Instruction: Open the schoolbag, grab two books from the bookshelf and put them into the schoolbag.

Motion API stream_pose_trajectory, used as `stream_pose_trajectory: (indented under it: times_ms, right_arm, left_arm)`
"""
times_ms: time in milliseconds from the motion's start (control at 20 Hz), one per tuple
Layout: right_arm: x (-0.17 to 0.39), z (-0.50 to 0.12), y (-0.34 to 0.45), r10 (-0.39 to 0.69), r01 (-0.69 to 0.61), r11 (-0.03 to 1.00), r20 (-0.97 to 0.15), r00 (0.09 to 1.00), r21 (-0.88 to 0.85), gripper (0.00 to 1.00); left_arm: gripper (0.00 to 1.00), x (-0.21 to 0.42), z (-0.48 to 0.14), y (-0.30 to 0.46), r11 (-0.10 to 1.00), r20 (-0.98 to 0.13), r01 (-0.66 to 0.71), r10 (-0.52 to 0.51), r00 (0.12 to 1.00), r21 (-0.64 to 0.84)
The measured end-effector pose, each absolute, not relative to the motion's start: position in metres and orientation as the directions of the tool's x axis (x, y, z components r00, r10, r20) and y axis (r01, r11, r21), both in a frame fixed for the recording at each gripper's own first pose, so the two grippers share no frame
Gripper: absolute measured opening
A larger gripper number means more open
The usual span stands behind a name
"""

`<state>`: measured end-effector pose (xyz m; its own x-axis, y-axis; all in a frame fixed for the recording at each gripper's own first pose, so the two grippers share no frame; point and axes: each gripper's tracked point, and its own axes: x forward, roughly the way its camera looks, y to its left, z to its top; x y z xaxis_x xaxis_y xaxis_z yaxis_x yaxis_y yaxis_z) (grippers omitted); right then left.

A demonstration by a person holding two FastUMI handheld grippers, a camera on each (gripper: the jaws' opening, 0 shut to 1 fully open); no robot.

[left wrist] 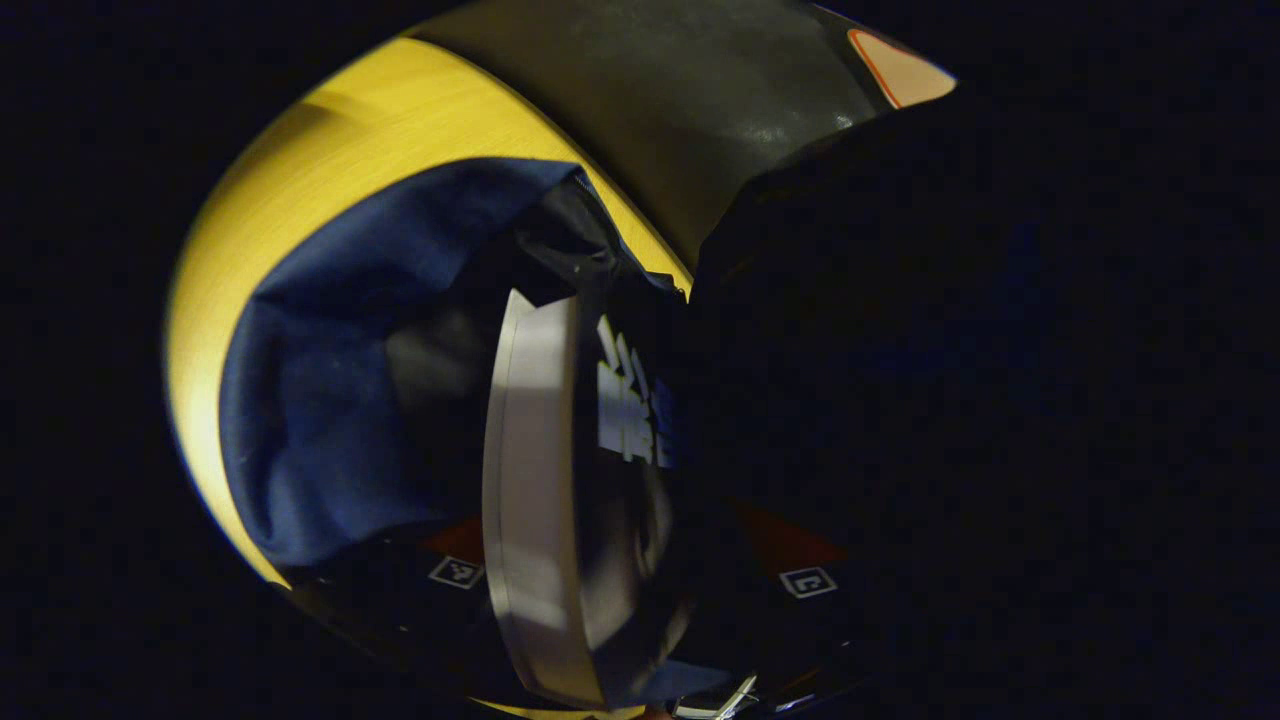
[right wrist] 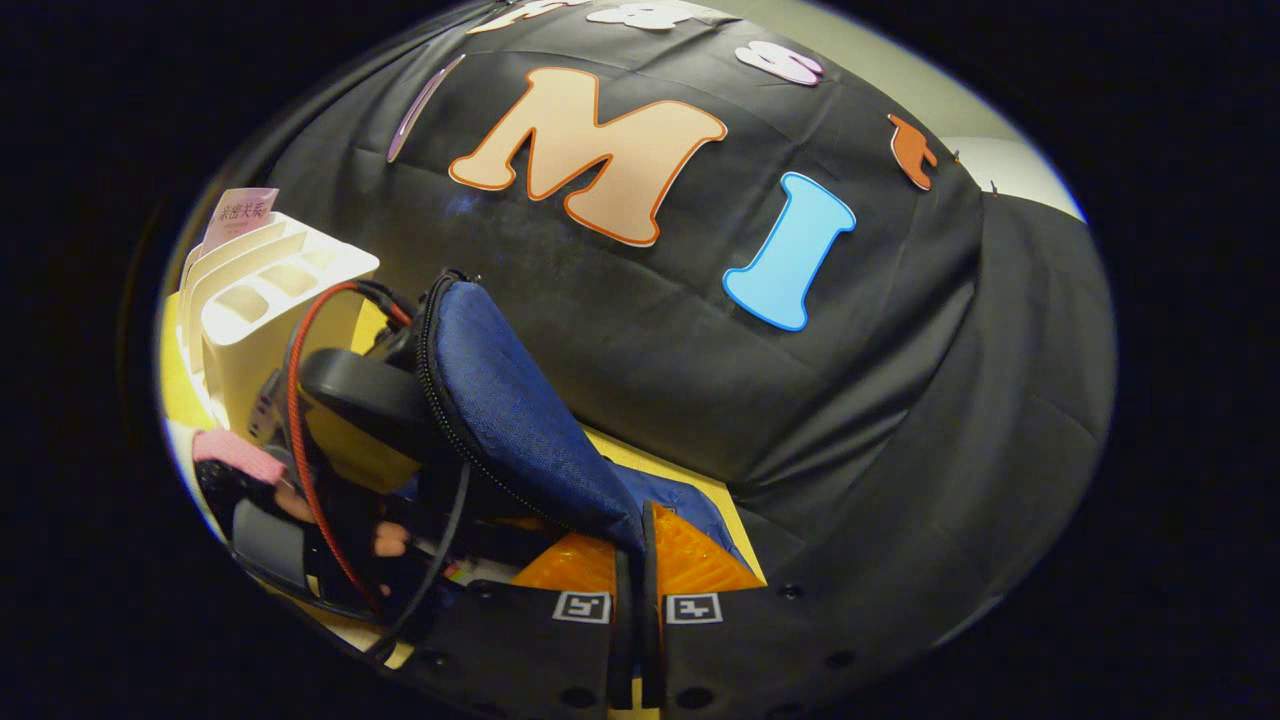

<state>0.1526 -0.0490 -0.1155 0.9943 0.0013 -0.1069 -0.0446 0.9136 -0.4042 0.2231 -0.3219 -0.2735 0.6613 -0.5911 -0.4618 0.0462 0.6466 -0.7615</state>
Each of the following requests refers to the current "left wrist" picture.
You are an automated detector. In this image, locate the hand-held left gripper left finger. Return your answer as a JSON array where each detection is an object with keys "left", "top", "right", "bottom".
[{"left": 288, "top": 514, "right": 503, "bottom": 685}]

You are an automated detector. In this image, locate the black book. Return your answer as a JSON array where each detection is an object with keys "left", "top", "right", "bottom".
[{"left": 481, "top": 287, "right": 703, "bottom": 712}]

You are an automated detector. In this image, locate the black backdrop cloth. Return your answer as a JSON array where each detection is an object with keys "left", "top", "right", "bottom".
[{"left": 412, "top": 0, "right": 961, "bottom": 273}]

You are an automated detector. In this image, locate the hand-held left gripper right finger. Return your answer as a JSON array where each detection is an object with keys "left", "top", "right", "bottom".
[{"left": 688, "top": 498, "right": 883, "bottom": 709}]

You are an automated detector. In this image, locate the blue schoolbag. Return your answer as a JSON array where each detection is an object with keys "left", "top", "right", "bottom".
[{"left": 219, "top": 157, "right": 701, "bottom": 573}]

